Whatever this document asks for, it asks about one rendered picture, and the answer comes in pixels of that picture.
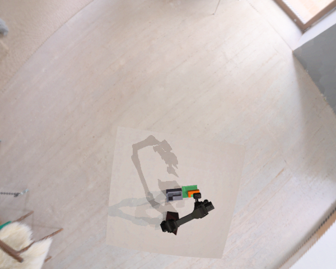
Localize orange block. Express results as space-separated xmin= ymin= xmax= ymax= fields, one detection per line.
xmin=188 ymin=189 xmax=200 ymax=198

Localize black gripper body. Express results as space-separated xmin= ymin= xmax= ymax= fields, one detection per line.
xmin=193 ymin=192 xmax=201 ymax=208

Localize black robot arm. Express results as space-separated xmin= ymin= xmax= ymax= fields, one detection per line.
xmin=160 ymin=200 xmax=215 ymax=233

